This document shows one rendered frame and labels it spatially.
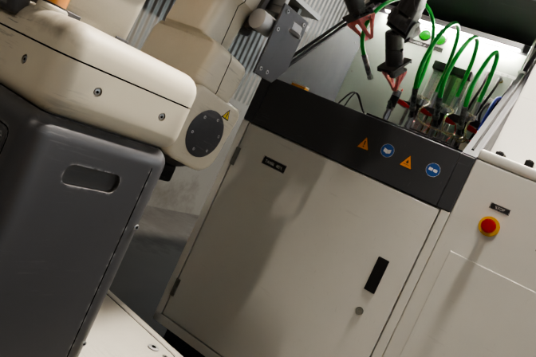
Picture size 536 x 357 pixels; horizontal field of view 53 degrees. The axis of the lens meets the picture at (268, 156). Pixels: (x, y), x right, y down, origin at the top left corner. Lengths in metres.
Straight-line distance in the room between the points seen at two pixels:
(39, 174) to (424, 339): 1.10
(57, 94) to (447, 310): 1.13
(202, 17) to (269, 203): 0.72
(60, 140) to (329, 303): 1.04
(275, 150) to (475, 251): 0.64
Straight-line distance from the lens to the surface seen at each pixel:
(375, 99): 2.18
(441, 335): 1.53
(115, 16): 0.93
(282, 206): 1.64
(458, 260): 1.51
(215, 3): 1.13
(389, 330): 1.56
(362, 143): 1.58
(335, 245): 1.58
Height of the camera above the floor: 0.78
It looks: 2 degrees down
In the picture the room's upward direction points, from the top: 25 degrees clockwise
